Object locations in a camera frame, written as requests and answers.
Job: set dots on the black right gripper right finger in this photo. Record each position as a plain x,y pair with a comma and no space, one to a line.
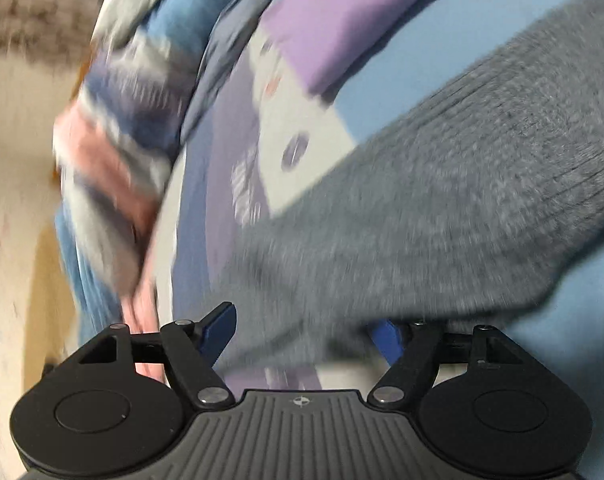
416,350

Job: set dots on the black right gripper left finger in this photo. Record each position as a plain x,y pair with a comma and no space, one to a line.
188,350

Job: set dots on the grey knitted sweater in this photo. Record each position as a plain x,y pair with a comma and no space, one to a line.
466,209

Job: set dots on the blue purple printed bed sheet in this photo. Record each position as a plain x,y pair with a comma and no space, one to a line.
265,147

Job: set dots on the striped crumpled quilt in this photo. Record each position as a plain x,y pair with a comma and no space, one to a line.
158,66

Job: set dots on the folded purple garment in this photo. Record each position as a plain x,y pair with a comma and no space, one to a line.
321,39

